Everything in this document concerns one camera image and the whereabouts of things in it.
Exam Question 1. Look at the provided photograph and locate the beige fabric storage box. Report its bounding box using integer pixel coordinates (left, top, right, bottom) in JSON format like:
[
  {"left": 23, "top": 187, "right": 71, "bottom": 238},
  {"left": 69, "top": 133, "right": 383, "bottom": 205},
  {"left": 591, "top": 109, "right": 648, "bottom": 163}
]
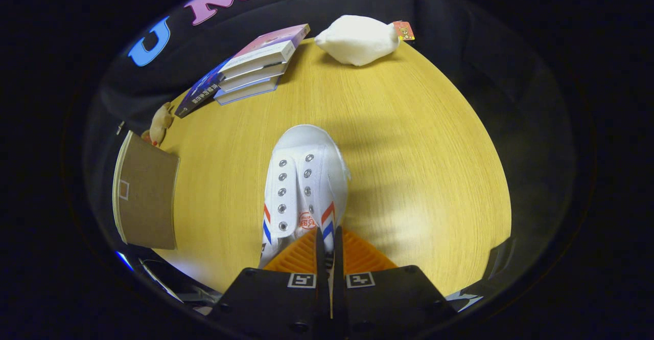
[{"left": 112, "top": 130, "right": 180, "bottom": 251}]

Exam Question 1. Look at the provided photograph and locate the pink cover book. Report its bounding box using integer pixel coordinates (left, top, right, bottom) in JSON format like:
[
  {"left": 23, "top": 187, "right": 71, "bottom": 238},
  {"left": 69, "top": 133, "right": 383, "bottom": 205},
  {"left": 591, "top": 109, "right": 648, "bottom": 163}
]
[{"left": 219, "top": 24, "right": 311, "bottom": 79}]

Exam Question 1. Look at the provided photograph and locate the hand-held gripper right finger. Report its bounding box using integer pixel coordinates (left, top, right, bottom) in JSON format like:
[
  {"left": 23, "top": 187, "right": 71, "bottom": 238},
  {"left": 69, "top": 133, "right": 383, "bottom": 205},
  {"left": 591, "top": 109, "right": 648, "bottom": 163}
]
[{"left": 332, "top": 226, "right": 457, "bottom": 340}]

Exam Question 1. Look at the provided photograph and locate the dark blue book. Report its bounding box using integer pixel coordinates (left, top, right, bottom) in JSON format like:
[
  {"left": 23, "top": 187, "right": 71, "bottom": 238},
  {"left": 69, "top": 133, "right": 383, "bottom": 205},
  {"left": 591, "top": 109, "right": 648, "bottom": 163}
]
[{"left": 174, "top": 56, "right": 233, "bottom": 119}]

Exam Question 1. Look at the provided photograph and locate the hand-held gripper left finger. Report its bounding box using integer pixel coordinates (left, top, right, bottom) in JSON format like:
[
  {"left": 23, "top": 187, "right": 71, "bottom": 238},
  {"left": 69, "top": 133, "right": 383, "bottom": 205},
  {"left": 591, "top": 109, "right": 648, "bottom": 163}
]
[{"left": 207, "top": 226, "right": 332, "bottom": 340}]

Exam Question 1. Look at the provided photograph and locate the brown plush toy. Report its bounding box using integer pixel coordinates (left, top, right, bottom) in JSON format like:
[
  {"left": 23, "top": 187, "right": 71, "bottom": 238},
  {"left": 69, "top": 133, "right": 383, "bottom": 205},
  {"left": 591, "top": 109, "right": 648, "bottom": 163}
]
[{"left": 141, "top": 102, "right": 175, "bottom": 148}]

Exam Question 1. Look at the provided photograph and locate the white striped canvas shoe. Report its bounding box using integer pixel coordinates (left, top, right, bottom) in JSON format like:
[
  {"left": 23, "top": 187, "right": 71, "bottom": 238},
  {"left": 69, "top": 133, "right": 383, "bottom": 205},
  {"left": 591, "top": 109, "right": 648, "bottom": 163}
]
[{"left": 259, "top": 124, "right": 352, "bottom": 270}]

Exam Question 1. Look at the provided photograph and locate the white plush toy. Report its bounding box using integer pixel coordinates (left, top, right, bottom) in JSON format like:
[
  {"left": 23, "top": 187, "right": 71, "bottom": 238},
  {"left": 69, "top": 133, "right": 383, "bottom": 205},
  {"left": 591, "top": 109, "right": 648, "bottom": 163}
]
[{"left": 314, "top": 15, "right": 415, "bottom": 67}]

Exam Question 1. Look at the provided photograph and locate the light blue book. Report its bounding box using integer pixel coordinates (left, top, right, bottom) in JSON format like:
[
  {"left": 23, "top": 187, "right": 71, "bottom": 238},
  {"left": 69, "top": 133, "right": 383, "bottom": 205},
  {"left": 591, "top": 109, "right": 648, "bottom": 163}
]
[{"left": 214, "top": 76, "right": 281, "bottom": 106}]

